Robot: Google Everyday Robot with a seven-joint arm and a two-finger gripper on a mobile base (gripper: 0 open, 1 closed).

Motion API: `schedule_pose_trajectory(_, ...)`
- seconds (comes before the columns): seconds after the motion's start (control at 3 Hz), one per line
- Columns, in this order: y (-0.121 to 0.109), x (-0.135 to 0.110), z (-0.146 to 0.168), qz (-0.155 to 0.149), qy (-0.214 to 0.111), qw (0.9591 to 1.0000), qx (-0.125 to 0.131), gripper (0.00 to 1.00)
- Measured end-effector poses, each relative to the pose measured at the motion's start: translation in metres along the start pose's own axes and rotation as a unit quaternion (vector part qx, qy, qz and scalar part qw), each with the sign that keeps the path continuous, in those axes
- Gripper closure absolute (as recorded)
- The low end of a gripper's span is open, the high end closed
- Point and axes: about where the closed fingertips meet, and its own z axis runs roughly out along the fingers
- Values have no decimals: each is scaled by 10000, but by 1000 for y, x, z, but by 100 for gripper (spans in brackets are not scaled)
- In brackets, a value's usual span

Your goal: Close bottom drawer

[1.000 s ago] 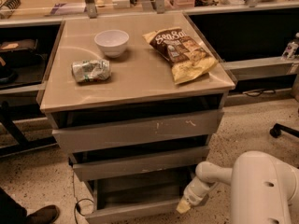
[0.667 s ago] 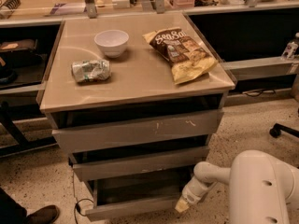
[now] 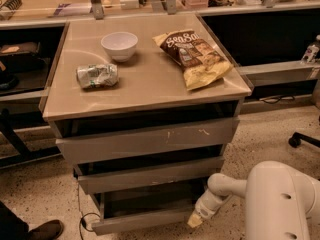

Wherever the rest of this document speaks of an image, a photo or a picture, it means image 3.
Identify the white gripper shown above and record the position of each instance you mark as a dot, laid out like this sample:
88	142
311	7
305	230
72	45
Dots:
204	210

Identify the grey bottom drawer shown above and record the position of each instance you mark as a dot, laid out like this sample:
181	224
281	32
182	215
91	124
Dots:
147	207

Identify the grey drawer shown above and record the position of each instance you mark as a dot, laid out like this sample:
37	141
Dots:
150	176
147	207
145	141

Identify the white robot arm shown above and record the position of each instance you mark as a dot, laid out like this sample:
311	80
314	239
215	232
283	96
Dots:
280	201

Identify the grey middle drawer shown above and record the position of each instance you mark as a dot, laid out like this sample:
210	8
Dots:
150	176

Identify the grey drawer cabinet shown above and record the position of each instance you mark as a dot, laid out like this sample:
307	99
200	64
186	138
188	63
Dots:
151	91

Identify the grey top drawer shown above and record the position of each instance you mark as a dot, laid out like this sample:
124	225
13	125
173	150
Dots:
145	141

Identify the black office chair base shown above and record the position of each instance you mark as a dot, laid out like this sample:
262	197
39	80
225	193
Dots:
296	139

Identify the brown shoe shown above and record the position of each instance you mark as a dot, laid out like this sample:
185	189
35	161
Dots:
50	230

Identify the brown yellow chip bag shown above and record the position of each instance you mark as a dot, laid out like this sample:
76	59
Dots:
200	62

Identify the dark trouser leg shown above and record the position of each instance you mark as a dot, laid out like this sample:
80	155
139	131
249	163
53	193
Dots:
11	226

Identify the white bowl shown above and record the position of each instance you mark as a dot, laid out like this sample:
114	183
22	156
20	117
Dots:
119	46

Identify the clear plastic bottle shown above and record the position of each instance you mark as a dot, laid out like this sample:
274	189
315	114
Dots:
311	51

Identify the purple white paper pack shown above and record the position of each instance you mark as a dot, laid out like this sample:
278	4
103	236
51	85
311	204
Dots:
72	9

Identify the black coil spring holder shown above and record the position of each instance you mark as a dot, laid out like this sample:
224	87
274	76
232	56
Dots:
8	8

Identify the black table leg frame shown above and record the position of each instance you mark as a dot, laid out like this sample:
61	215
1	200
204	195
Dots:
9	123

